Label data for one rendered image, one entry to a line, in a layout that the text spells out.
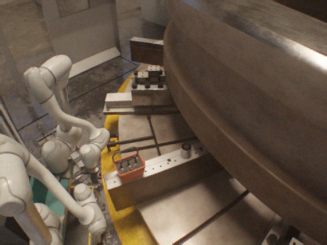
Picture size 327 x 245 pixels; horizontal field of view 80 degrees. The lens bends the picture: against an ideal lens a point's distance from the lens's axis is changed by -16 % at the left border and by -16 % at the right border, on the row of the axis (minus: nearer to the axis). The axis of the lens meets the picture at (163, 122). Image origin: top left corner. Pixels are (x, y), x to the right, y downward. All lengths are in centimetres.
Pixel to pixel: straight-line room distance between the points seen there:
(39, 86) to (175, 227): 141
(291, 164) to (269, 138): 19
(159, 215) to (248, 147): 97
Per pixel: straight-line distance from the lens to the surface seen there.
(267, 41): 100
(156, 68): 249
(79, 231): 198
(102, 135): 151
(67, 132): 166
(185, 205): 199
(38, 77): 124
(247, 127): 138
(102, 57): 456
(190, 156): 180
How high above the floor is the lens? 209
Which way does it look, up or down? 44 degrees down
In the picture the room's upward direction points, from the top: straight up
